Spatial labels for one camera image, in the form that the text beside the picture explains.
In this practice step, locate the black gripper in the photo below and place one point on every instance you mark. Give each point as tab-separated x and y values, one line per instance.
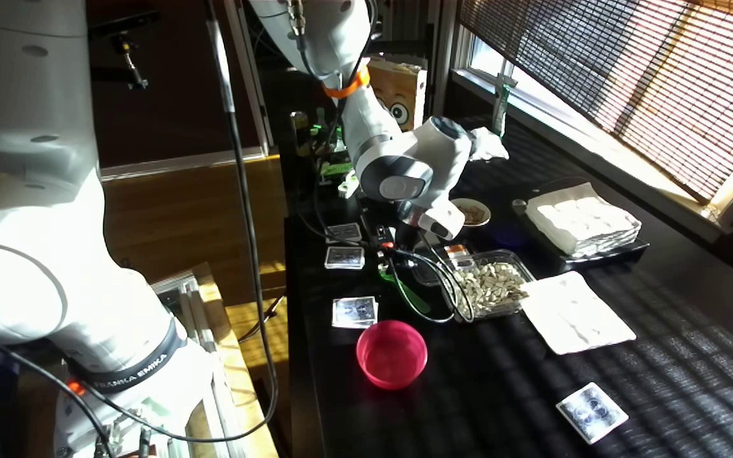
400	246

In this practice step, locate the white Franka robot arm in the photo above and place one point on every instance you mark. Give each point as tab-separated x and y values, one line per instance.
36	282

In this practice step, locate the small bowl with grains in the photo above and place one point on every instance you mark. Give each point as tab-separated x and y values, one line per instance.
478	212

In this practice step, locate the clear container with grains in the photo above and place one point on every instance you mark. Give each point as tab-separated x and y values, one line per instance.
485	293

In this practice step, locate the clear plastic lid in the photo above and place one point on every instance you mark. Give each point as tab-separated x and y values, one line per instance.
460	255

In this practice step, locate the small white device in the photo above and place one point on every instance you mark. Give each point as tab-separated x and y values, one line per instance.
346	184

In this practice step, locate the pink plastic bowl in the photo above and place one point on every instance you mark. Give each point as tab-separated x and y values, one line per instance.
392	357

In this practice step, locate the cardboard box with face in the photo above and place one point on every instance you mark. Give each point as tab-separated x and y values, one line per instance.
400	92

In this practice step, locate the stack of white napkins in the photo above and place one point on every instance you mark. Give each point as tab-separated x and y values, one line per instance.
583	219

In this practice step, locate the flat white paper napkin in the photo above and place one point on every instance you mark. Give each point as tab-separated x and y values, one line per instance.
574	315

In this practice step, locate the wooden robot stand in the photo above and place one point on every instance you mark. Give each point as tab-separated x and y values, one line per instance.
240	383

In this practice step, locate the window blind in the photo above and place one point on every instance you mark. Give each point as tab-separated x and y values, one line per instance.
637	84

